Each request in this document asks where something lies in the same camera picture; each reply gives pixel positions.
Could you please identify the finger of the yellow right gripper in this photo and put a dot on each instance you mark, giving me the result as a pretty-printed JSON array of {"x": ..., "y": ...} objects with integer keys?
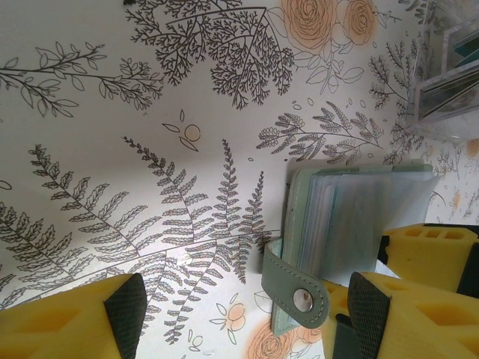
[
  {"x": 338, "y": 299},
  {"x": 430, "y": 258}
]

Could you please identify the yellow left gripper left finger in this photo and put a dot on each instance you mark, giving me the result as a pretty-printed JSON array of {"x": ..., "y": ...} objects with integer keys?
[{"x": 56, "y": 325}]

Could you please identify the teal card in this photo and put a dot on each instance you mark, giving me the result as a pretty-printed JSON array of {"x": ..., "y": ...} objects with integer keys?
[{"x": 467, "y": 48}]

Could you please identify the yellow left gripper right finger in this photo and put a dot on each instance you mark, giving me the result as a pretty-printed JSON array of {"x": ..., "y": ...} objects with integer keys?
[{"x": 419, "y": 333}]

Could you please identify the green leather card holder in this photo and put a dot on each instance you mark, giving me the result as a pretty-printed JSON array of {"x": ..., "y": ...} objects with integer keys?
[{"x": 337, "y": 217}]

